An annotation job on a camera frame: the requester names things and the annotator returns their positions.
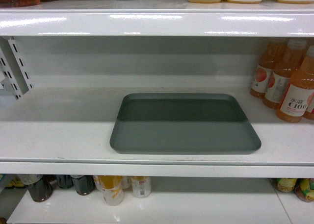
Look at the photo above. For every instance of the grey silver rectangular tray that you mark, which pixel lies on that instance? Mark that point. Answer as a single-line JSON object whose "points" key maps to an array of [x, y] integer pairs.
{"points": [[182, 123]]}

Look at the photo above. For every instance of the white labelled drink bottle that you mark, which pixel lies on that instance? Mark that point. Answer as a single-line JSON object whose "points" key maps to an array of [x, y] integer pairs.
{"points": [[141, 186]]}

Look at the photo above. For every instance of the white metal shelf unit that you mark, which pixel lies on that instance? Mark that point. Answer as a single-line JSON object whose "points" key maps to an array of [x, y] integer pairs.
{"points": [[84, 56]]}

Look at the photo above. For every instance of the yellow white drink bottle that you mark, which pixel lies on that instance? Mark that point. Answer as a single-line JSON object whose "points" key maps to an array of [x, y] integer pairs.
{"points": [[112, 191]]}

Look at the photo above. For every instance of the dark drink bottle right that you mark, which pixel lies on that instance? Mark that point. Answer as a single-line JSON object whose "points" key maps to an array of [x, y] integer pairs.
{"points": [[84, 184]]}

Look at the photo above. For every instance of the dark drink bottle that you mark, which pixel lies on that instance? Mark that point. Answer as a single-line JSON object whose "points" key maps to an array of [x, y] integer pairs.
{"points": [[84, 184], [39, 188]]}

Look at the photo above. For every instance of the orange juice bottle back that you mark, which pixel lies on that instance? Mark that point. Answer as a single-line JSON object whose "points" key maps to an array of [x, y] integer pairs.
{"points": [[266, 64]]}

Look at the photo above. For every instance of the orange juice bottle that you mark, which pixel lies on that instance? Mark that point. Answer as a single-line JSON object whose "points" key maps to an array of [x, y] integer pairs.
{"points": [[280, 77], [266, 64], [299, 92]]}

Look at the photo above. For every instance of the orange juice bottle middle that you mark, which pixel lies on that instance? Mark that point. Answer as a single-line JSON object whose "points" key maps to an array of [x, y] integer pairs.
{"points": [[280, 77]]}

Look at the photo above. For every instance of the orange juice bottle front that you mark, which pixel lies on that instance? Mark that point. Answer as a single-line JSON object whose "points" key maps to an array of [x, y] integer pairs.
{"points": [[299, 92]]}

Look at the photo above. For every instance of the dark drink bottle left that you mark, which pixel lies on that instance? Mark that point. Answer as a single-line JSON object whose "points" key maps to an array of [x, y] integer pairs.
{"points": [[39, 188]]}

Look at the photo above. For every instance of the white slotted shelf bracket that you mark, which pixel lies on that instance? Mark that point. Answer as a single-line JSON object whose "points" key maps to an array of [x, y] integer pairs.
{"points": [[17, 78]]}

